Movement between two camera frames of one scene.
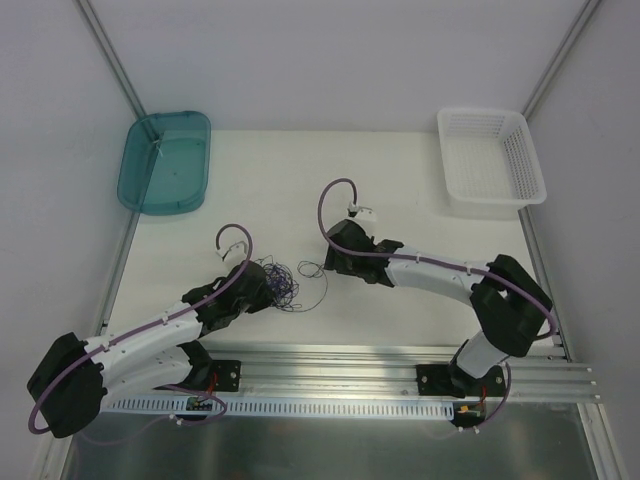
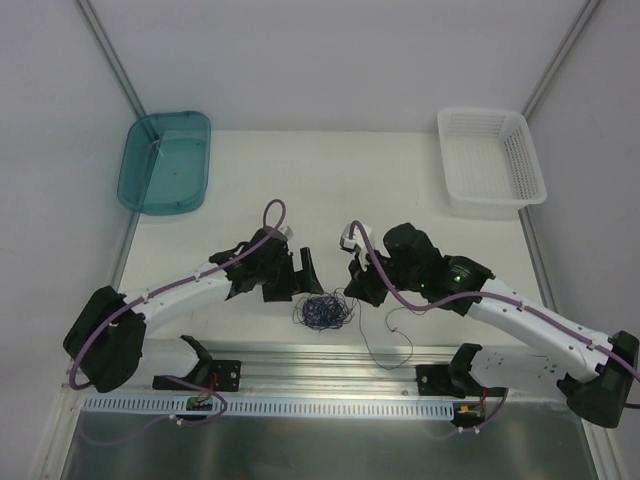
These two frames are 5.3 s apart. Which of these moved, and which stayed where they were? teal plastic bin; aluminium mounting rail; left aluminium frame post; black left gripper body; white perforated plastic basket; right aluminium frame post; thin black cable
Moved: thin black cable; black left gripper body
Stayed: left aluminium frame post; white perforated plastic basket; teal plastic bin; aluminium mounting rail; right aluminium frame post
